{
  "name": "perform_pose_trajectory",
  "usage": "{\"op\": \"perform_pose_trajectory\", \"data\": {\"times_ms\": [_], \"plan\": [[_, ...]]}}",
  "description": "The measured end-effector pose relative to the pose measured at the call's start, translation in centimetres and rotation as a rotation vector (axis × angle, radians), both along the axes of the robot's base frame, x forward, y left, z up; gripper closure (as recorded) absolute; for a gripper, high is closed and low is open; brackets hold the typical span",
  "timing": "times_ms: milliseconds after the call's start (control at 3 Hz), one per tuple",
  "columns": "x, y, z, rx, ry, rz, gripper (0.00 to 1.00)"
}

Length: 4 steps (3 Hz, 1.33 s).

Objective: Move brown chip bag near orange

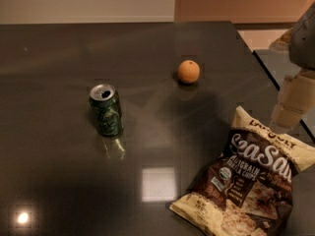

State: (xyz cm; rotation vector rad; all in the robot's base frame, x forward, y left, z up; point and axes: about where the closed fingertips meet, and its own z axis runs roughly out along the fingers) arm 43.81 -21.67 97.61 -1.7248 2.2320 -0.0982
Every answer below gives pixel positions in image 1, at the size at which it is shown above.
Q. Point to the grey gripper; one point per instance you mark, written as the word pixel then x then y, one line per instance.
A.
pixel 304 44

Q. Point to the brown tortilla chip bag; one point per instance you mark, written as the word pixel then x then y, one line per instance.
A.
pixel 247 191

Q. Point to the orange fruit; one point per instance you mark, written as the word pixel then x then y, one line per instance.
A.
pixel 188 72

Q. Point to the green soda can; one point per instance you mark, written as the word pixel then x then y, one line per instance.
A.
pixel 105 103

